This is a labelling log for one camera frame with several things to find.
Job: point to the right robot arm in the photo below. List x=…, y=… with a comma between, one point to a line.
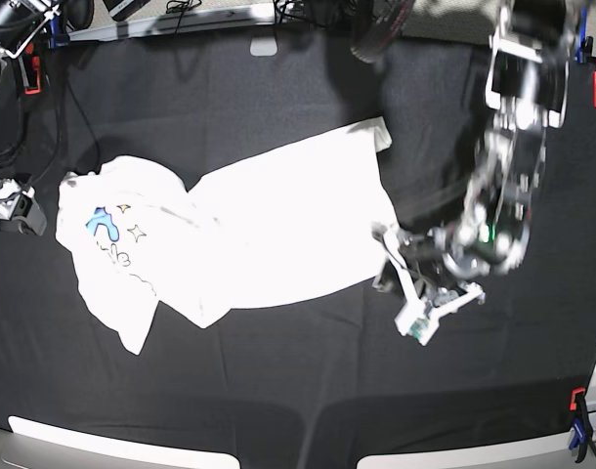
x=20, y=23

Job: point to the black table cloth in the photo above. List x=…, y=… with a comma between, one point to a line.
x=324, y=383

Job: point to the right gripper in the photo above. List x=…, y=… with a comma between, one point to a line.
x=19, y=214

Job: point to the blue clamp top right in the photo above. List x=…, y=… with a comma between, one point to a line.
x=583, y=47

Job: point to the white t-shirt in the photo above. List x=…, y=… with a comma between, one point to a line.
x=285, y=226

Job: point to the blue red clamp bottom right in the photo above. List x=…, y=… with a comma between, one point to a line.
x=578, y=444

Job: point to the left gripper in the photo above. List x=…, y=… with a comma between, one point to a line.
x=415, y=255

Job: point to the dark box top left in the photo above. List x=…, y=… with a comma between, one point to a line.
x=121, y=10

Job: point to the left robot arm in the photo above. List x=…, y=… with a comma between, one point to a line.
x=532, y=48

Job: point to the red clamp top left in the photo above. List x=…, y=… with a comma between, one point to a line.
x=29, y=71

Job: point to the blue clamp top left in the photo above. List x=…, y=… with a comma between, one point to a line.
x=55, y=33

